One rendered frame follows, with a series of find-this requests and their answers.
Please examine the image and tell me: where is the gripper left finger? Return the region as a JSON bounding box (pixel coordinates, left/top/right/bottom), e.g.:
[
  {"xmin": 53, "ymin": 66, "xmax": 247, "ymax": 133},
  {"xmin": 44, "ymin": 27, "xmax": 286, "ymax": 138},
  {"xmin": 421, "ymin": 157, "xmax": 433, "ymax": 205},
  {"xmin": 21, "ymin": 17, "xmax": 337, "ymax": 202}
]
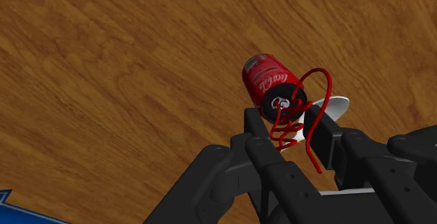
[{"xmin": 143, "ymin": 107, "xmax": 322, "ymax": 224}]

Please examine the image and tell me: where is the blue flat thing white edge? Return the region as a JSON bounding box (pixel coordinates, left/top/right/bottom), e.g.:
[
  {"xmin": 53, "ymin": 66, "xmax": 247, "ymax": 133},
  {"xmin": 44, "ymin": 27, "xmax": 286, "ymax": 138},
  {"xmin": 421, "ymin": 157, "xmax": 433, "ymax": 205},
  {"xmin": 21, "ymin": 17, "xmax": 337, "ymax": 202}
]
[{"xmin": 0, "ymin": 189, "xmax": 71, "ymax": 224}]

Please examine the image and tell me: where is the white thing with red cord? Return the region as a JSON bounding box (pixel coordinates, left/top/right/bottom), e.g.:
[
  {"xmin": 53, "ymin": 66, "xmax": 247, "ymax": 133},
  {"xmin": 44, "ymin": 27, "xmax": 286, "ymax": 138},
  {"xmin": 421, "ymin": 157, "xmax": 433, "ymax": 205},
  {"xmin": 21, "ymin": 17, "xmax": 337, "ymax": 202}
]
[{"xmin": 269, "ymin": 67, "xmax": 351, "ymax": 175}]

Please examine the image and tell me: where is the red drink can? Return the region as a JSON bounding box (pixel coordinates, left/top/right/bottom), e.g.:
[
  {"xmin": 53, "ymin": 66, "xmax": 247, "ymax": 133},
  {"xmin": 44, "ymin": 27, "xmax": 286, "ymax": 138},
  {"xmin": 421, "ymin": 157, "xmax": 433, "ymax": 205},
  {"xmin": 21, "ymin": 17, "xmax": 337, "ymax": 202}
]
[{"xmin": 241, "ymin": 53, "xmax": 308, "ymax": 126}]

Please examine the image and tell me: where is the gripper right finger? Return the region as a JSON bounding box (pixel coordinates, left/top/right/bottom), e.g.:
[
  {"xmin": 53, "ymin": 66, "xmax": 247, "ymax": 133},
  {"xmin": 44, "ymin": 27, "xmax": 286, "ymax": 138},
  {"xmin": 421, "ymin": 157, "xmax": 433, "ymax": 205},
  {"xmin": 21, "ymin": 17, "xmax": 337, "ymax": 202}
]
[{"xmin": 303, "ymin": 104, "xmax": 437, "ymax": 224}]

